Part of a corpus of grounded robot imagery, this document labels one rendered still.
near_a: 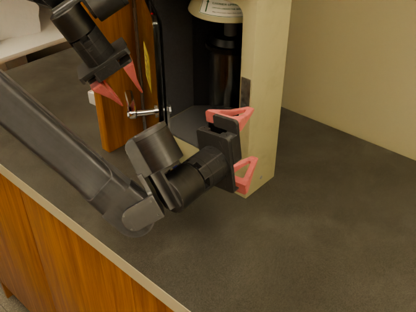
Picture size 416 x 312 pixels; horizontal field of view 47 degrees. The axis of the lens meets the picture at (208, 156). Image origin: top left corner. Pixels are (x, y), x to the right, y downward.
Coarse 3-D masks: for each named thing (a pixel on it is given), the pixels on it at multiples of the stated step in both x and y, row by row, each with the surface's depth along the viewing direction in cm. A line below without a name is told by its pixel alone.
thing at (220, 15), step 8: (192, 0) 98; (200, 0) 95; (208, 0) 93; (216, 0) 92; (192, 8) 97; (200, 8) 94; (208, 8) 93; (216, 8) 92; (224, 8) 92; (232, 8) 92; (240, 8) 92; (200, 16) 95; (208, 16) 94; (216, 16) 93; (224, 16) 92; (232, 16) 92; (240, 16) 92
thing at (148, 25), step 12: (144, 0) 81; (144, 12) 84; (144, 24) 87; (156, 24) 75; (144, 36) 90; (156, 36) 76; (156, 48) 77; (144, 60) 97; (156, 60) 78; (144, 72) 101; (156, 72) 79; (144, 84) 105; (156, 84) 82; (144, 96) 109; (156, 96) 84; (144, 108) 114; (156, 108) 87; (156, 120) 90
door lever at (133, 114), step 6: (126, 90) 93; (126, 96) 92; (132, 96) 92; (126, 102) 90; (132, 102) 90; (132, 108) 88; (150, 108) 88; (132, 114) 87; (138, 114) 87; (144, 114) 88; (150, 114) 88; (156, 114) 87
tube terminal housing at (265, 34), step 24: (240, 0) 85; (264, 0) 84; (288, 0) 90; (264, 24) 87; (288, 24) 93; (264, 48) 90; (264, 72) 93; (240, 96) 95; (264, 96) 97; (264, 120) 101; (264, 144) 105; (240, 168) 105; (264, 168) 109
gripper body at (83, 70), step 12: (96, 36) 82; (84, 48) 82; (96, 48) 83; (108, 48) 84; (120, 48) 85; (84, 60) 84; (96, 60) 84; (108, 60) 84; (84, 72) 85; (84, 84) 85
